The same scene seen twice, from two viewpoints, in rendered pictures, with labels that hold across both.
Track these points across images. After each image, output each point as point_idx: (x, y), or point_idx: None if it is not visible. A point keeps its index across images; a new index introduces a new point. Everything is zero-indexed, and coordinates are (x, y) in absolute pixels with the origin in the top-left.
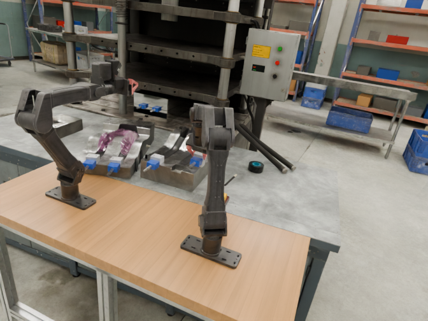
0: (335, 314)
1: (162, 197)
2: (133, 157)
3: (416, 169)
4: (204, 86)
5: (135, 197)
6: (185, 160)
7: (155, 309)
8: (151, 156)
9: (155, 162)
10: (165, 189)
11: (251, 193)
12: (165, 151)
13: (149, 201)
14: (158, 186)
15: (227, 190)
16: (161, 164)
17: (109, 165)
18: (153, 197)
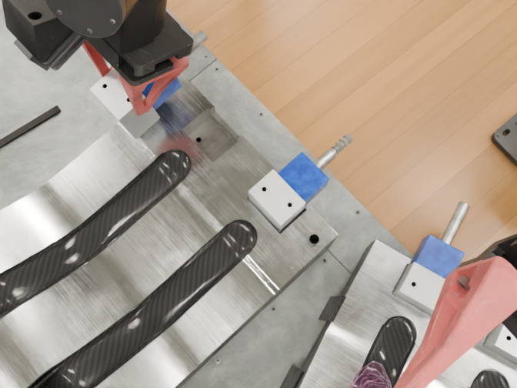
0: None
1: (294, 105)
2: (342, 332)
3: None
4: None
5: (371, 132)
6: (155, 195)
7: None
8: (303, 200)
9: (297, 166)
10: (268, 144)
11: (4, 39)
12: (198, 308)
13: (338, 97)
14: (284, 165)
15: (71, 79)
16: (268, 172)
17: (456, 252)
18: (320, 116)
